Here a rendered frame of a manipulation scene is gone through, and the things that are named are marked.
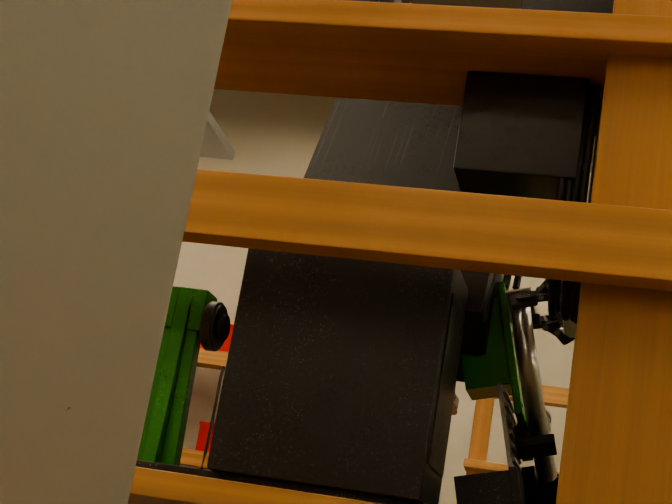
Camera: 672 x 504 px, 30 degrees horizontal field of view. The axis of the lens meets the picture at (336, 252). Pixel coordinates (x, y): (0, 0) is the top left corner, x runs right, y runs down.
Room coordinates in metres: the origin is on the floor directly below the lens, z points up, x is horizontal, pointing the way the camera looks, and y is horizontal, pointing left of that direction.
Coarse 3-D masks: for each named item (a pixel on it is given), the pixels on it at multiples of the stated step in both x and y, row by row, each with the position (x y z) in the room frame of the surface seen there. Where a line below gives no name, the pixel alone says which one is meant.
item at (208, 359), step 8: (232, 328) 7.12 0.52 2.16; (200, 344) 7.15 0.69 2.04; (224, 344) 7.12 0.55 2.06; (200, 352) 7.08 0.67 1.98; (208, 352) 7.07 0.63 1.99; (216, 352) 7.11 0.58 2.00; (224, 352) 7.10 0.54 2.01; (200, 360) 7.08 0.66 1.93; (208, 360) 7.07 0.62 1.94; (216, 360) 7.06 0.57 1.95; (224, 360) 7.05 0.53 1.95; (216, 368) 7.58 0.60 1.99; (224, 368) 7.06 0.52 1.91; (216, 392) 7.05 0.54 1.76; (216, 400) 7.05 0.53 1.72; (200, 424) 7.13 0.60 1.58; (208, 424) 7.12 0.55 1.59; (200, 432) 7.13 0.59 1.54; (208, 432) 7.05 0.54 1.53; (200, 440) 7.13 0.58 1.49; (208, 440) 7.05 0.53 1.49; (184, 448) 7.13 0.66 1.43; (200, 448) 7.13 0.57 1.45; (208, 448) 7.12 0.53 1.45; (184, 456) 7.07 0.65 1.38; (192, 456) 7.06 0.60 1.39; (200, 456) 7.05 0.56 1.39; (184, 464) 7.07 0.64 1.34; (192, 464) 7.06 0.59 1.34; (200, 464) 7.05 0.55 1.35
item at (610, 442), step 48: (624, 0) 1.49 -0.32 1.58; (624, 96) 1.48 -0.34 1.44; (624, 144) 1.48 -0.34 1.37; (624, 192) 1.48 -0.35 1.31; (624, 288) 1.48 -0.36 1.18; (576, 336) 1.49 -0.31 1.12; (624, 336) 1.47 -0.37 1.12; (576, 384) 1.49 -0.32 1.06; (624, 384) 1.47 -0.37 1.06; (576, 432) 1.49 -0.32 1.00; (624, 432) 1.47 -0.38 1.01; (576, 480) 1.48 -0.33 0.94; (624, 480) 1.47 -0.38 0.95
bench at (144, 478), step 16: (144, 480) 1.62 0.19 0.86; (160, 480) 1.61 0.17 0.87; (176, 480) 1.61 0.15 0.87; (192, 480) 1.60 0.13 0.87; (208, 480) 1.60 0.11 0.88; (224, 480) 1.59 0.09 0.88; (144, 496) 1.63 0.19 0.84; (160, 496) 1.61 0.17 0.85; (176, 496) 1.61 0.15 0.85; (192, 496) 1.60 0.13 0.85; (208, 496) 1.59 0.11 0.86; (224, 496) 1.59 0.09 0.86; (240, 496) 1.58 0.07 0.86; (256, 496) 1.58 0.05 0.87; (272, 496) 1.57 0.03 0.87; (288, 496) 1.57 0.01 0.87; (304, 496) 1.56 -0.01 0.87; (320, 496) 1.56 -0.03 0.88
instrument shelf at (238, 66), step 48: (240, 0) 1.58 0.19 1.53; (288, 0) 1.56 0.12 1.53; (336, 0) 1.54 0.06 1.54; (240, 48) 1.67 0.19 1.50; (288, 48) 1.64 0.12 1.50; (336, 48) 1.62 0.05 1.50; (384, 48) 1.59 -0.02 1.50; (432, 48) 1.56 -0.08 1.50; (480, 48) 1.54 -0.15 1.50; (528, 48) 1.51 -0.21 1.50; (576, 48) 1.49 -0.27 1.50; (624, 48) 1.47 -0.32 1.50; (336, 96) 1.79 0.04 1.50; (384, 96) 1.76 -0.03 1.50; (432, 96) 1.73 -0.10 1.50
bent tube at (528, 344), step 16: (528, 288) 1.83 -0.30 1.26; (512, 320) 1.82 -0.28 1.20; (528, 320) 1.79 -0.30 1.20; (528, 336) 1.77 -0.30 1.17; (528, 352) 1.77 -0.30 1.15; (528, 368) 1.77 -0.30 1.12; (528, 384) 1.77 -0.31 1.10; (528, 400) 1.79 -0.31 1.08; (528, 416) 1.81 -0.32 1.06; (544, 416) 1.81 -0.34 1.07; (544, 432) 1.83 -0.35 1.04; (544, 464) 1.87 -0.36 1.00; (544, 480) 1.89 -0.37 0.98
